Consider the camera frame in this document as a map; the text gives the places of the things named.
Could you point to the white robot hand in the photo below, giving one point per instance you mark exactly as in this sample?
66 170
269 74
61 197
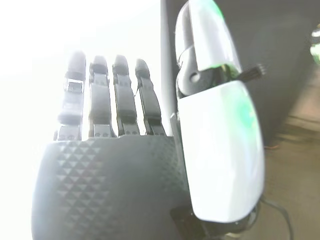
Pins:
112 187

